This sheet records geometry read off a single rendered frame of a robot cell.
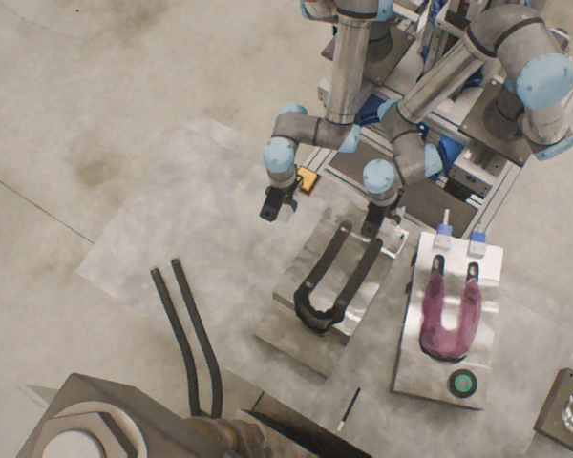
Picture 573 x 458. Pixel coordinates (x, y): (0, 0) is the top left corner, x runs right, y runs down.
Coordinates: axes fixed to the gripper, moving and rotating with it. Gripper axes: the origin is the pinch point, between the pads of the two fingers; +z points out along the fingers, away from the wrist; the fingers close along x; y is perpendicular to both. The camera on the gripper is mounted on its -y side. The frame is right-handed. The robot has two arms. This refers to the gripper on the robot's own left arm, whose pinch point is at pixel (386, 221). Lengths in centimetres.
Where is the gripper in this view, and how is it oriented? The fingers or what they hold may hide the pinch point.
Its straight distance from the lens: 173.1
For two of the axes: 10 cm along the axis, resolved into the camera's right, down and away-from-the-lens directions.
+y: 4.9, -8.6, 1.2
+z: 2.5, 2.7, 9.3
